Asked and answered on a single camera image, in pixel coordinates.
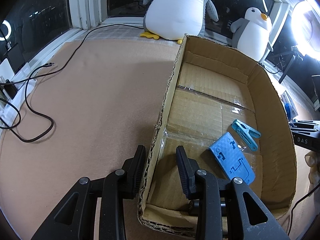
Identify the large plush penguin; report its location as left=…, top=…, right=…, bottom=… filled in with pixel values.
left=140, top=0, right=219, bottom=44

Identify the black power cable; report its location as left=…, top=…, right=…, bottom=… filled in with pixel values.
left=0, top=23, right=146, bottom=144

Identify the brown cardboard box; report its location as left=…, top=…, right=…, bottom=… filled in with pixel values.
left=138, top=36, right=297, bottom=237

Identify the small plush penguin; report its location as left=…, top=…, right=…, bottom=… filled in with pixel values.
left=230, top=7, right=273, bottom=62

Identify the teal plastic clothespin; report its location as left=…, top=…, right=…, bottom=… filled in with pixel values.
left=231, top=119, right=261, bottom=152

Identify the checkered cloth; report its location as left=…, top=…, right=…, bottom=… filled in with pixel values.
left=73, top=24, right=178, bottom=46

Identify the white ring light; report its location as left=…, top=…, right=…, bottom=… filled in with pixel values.
left=291, top=1, right=319, bottom=61

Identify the white power strip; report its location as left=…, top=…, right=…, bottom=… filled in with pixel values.
left=1, top=59, right=31, bottom=126

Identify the clear plastic card reader box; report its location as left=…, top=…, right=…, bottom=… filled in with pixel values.
left=281, top=90, right=298, bottom=121

